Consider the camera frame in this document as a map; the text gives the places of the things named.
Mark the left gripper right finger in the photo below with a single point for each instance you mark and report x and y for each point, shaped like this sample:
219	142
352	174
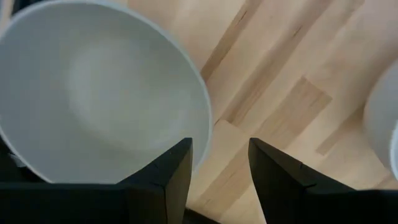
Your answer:
292	199

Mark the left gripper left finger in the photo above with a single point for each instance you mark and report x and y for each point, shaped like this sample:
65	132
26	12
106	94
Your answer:
93	205

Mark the large white bowl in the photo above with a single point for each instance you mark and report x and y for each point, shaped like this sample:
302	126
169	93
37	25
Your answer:
93	93

